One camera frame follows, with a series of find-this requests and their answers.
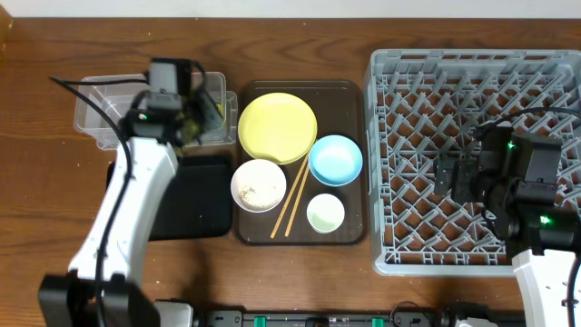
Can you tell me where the grey dishwasher rack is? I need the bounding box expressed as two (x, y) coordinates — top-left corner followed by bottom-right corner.
(364, 49), (580, 277)

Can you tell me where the small white cup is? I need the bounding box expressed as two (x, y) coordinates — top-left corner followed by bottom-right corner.
(307, 193), (345, 233)

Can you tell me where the yellow plate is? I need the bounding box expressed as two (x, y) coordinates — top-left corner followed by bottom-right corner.
(238, 93), (318, 165)

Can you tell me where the light blue bowl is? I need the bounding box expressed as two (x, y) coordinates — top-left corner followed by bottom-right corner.
(309, 134), (363, 187)

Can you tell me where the clear plastic waste bin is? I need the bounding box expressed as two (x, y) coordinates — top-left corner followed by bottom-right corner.
(73, 71), (239, 151)

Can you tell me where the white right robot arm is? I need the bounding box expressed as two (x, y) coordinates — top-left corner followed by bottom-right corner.
(434, 125), (580, 326)

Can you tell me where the black waste tray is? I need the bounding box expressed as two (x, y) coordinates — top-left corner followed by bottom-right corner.
(105, 154), (234, 242)

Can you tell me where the white bowl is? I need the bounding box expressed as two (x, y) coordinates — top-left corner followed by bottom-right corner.
(231, 159), (287, 213)

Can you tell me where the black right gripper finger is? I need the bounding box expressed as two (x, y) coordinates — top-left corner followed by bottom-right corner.
(433, 156), (457, 196)
(453, 159), (478, 203)

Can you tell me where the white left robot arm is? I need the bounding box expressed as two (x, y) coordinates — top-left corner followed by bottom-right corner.
(38, 89), (217, 326)

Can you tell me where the wooden chopstick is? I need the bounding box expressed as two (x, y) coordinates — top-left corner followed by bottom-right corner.
(270, 155), (308, 239)
(284, 161), (309, 237)

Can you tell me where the green orange snack wrapper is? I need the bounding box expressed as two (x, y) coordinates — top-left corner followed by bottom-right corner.
(181, 104), (224, 146)

